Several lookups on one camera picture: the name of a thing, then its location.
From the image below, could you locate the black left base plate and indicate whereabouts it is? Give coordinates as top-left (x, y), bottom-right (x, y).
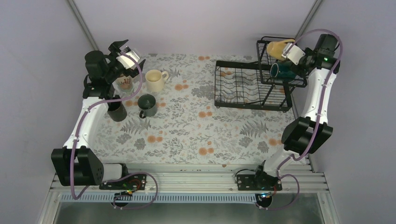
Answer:
top-left (99, 173), bottom-right (147, 194)

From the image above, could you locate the black wire dish rack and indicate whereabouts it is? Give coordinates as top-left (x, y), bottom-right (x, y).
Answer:
top-left (214, 36), bottom-right (308, 112)

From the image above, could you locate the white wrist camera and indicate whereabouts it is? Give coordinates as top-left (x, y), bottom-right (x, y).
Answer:
top-left (281, 42), bottom-right (305, 65)
top-left (116, 47), bottom-right (141, 69)

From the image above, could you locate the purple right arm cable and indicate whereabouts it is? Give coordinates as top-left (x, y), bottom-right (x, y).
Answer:
top-left (254, 28), bottom-right (344, 211)

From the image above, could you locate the aluminium rail frame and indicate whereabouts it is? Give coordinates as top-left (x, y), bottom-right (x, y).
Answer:
top-left (38, 164), bottom-right (339, 224)

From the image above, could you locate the tall floral cream mug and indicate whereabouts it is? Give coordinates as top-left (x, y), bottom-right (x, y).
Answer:
top-left (114, 75), bottom-right (134, 92)

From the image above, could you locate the floral patterned table mat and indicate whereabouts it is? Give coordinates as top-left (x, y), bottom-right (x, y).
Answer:
top-left (92, 54), bottom-right (295, 165)

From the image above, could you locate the matte black mug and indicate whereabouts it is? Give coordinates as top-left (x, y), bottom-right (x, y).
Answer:
top-left (107, 101), bottom-right (127, 122)

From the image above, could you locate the yellow mug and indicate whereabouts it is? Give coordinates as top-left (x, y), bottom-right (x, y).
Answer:
top-left (266, 39), bottom-right (295, 61)

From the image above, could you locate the dark grey mug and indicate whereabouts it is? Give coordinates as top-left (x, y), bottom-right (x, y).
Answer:
top-left (137, 94), bottom-right (157, 119)

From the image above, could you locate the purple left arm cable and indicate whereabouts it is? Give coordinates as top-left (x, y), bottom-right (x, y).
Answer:
top-left (69, 52), bottom-right (158, 211)

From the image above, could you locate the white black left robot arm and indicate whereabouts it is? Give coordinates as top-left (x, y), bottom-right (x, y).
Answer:
top-left (51, 40), bottom-right (144, 189)

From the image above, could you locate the short cream mug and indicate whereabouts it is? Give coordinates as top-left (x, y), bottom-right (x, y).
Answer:
top-left (145, 70), bottom-right (169, 92)

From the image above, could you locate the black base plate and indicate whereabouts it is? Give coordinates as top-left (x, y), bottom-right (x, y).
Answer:
top-left (236, 174), bottom-right (283, 191)
top-left (99, 173), bottom-right (147, 194)

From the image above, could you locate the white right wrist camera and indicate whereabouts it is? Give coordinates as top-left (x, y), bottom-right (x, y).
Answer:
top-left (281, 42), bottom-right (305, 65)

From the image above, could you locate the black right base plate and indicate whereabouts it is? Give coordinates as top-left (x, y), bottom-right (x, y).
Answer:
top-left (236, 174), bottom-right (283, 191)

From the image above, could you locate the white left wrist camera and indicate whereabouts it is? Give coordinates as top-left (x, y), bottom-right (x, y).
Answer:
top-left (116, 47), bottom-right (141, 69)

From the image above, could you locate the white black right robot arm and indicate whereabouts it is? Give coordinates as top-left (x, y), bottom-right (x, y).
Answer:
top-left (253, 34), bottom-right (342, 190)

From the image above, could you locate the teal green mug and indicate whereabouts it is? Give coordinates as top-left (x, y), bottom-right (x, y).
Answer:
top-left (269, 61), bottom-right (296, 81)

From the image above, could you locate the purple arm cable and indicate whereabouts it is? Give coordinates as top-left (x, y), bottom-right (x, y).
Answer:
top-left (69, 52), bottom-right (158, 211)
top-left (254, 28), bottom-right (344, 211)

